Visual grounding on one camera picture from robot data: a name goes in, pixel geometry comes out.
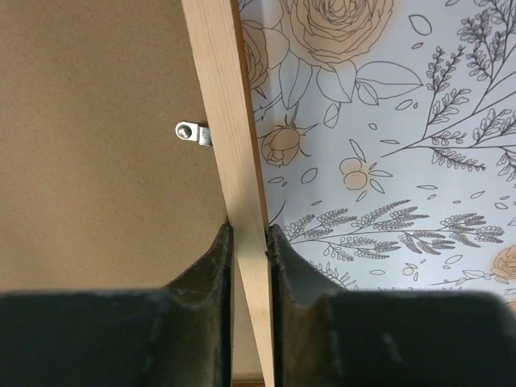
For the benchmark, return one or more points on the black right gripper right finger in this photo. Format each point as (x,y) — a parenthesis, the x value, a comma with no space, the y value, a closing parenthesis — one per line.
(325,335)

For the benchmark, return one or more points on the wooden picture frame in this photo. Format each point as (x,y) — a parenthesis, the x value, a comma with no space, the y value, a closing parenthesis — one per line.
(216,40)

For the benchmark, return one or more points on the floral patterned table mat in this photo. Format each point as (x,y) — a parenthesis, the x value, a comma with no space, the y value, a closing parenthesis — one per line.
(386,137)

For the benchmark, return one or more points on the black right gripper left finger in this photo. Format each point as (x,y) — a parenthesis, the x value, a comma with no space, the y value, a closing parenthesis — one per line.
(179,334)

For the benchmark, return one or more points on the brown cardboard backing board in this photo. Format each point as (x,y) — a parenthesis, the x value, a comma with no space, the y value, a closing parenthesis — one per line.
(108,175)

